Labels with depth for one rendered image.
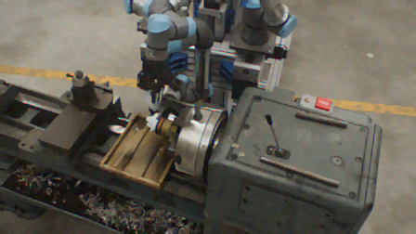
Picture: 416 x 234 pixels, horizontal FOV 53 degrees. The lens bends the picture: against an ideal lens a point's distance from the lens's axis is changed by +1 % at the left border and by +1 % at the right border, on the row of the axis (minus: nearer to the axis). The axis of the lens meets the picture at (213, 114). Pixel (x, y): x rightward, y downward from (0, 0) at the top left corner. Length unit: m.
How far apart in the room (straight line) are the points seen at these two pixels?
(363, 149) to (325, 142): 0.14
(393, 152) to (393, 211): 0.53
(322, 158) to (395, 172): 1.81
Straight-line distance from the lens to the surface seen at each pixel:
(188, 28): 1.53
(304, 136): 1.64
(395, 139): 3.58
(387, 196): 3.21
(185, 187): 1.91
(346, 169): 1.58
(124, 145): 2.05
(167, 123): 1.80
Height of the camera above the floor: 2.46
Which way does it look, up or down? 47 degrees down
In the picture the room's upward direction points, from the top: 4 degrees clockwise
